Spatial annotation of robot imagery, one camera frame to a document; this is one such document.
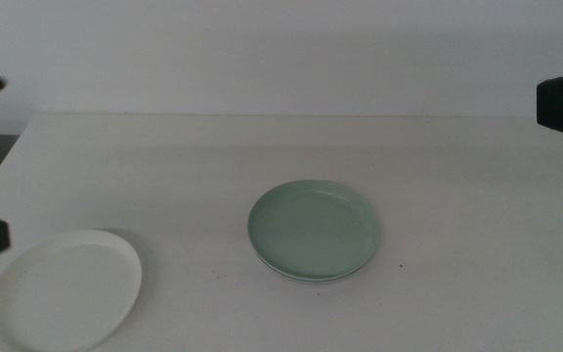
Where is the white shallow bowl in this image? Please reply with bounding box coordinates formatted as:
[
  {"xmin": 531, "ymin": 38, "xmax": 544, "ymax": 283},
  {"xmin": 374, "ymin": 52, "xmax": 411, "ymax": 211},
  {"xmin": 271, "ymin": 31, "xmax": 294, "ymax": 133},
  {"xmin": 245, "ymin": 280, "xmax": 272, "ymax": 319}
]
[{"xmin": 0, "ymin": 229, "xmax": 144, "ymax": 352}]

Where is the pale green shallow bowl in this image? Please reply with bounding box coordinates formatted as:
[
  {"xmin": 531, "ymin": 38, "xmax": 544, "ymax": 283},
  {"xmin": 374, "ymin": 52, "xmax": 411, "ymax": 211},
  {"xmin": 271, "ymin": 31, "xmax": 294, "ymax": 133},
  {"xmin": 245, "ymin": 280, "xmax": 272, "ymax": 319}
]
[{"xmin": 246, "ymin": 179, "xmax": 380, "ymax": 281}]

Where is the grey shallow bowl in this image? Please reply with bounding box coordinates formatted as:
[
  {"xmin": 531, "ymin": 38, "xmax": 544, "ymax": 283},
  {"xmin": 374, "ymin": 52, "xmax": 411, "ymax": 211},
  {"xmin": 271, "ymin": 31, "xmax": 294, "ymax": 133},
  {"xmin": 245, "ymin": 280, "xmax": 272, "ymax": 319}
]
[{"xmin": 251, "ymin": 243, "xmax": 373, "ymax": 285}]

